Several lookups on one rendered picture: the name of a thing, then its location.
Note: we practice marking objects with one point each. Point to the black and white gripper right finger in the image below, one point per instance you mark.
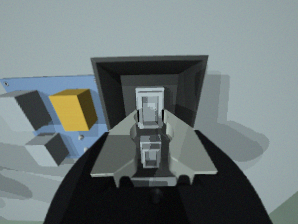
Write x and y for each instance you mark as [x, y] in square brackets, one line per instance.
[191, 153]

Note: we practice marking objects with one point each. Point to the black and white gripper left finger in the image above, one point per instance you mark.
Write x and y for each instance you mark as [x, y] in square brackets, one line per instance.
[100, 168]

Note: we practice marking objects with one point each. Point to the yellow block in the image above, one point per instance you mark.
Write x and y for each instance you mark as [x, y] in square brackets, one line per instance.
[75, 109]

